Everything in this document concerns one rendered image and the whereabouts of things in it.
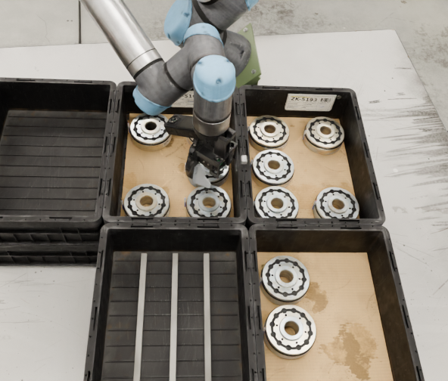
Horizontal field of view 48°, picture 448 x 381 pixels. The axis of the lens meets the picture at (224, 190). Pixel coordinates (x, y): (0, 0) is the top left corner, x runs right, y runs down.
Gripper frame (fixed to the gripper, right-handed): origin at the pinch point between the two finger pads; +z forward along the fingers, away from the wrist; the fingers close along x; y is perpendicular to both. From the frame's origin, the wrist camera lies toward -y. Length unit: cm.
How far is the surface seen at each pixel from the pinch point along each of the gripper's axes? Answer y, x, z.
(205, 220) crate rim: 11.0, -13.2, -8.0
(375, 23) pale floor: -17, 198, 85
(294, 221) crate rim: 26.0, -1.8, -7.9
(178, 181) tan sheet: -3.4, -3.7, 2.0
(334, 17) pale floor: -39, 186, 85
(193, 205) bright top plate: 4.3, -8.2, -0.8
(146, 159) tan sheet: -13.8, -3.3, 2.0
